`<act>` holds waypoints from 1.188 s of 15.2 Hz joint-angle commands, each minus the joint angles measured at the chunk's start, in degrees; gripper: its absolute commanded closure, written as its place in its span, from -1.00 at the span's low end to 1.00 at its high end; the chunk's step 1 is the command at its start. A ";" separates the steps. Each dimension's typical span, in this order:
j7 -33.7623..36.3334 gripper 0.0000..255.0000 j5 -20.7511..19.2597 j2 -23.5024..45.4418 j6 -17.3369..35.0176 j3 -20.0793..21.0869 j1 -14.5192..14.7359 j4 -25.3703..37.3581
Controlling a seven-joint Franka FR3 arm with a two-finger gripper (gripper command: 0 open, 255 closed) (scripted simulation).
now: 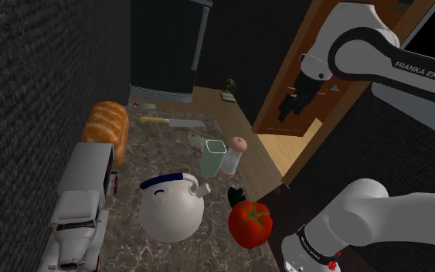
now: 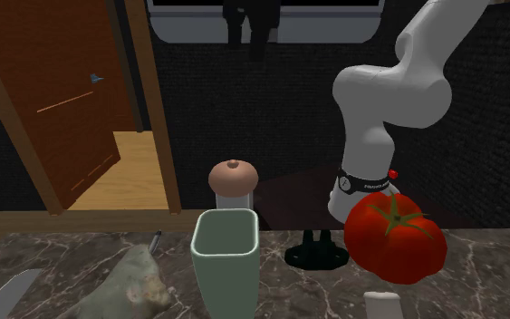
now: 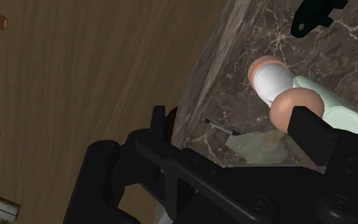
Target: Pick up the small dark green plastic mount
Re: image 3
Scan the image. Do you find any black angular object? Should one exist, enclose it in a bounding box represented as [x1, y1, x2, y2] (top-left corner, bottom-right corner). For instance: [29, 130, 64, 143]
[290, 0, 349, 39]

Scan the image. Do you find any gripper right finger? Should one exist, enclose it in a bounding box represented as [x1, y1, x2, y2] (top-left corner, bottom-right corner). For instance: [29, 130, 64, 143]
[287, 106, 358, 224]

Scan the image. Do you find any white cylinder with tan ends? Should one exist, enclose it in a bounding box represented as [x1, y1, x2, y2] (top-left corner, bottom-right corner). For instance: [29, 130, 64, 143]
[247, 55, 326, 134]

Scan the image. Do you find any mint green box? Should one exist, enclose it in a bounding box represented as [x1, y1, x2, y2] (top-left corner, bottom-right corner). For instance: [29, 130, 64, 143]
[292, 75, 358, 136]

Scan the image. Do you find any small white box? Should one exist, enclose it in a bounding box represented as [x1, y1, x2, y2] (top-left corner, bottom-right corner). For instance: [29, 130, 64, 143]
[0, 195, 22, 224]

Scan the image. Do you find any grey black pen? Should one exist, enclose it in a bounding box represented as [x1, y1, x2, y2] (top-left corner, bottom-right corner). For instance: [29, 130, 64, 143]
[202, 118, 240, 136]

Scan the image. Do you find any pale green crumpled cloth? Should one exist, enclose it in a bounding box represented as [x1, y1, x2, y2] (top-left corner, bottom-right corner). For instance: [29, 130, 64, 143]
[224, 129, 291, 165]

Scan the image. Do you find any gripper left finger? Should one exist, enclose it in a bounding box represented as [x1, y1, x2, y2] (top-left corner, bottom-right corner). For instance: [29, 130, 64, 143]
[62, 105, 279, 224]

